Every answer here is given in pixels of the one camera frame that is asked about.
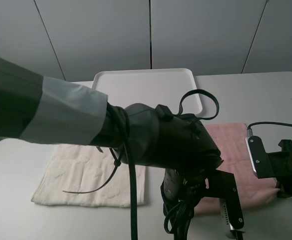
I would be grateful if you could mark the pink towel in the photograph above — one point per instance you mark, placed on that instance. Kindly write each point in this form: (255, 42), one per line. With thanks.
(230, 138)

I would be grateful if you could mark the cream white towel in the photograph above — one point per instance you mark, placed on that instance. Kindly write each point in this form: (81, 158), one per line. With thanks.
(83, 176)

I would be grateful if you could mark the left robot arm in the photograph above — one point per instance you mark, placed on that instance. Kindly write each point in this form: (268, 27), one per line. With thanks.
(44, 110)

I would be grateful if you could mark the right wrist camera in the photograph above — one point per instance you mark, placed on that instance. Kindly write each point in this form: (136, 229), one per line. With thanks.
(265, 165)

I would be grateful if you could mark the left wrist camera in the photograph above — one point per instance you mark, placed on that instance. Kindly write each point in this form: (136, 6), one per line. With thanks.
(222, 186)

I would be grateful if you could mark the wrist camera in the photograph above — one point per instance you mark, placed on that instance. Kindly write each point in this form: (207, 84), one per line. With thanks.
(265, 165)
(222, 186)

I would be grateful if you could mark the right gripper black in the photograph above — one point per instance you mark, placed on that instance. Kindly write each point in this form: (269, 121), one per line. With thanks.
(291, 172)

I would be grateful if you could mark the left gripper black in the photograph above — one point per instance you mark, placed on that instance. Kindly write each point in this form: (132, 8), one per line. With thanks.
(180, 194)

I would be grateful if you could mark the white plastic tray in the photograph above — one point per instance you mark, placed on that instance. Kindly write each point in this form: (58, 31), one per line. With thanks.
(151, 87)

